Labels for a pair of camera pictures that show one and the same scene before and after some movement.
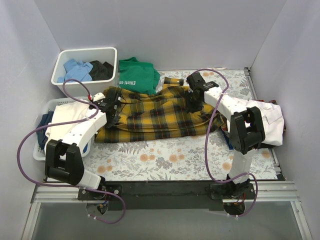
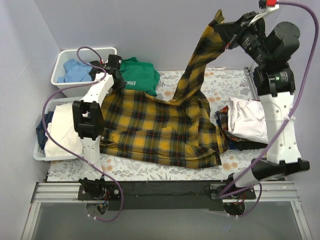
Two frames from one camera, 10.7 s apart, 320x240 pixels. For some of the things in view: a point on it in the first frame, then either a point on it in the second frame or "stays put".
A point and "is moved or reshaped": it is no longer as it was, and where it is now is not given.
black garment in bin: [100, 71] stays put
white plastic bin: [76, 89] stays put
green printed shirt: [139, 76] stays put
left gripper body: [113, 117] -> [117, 78]
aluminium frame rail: [275, 191] stays put
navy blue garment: [46, 119] stays put
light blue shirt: [79, 70] stays put
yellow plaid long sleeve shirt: [146, 116] is moved or reshaped
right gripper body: [192, 99] -> [230, 32]
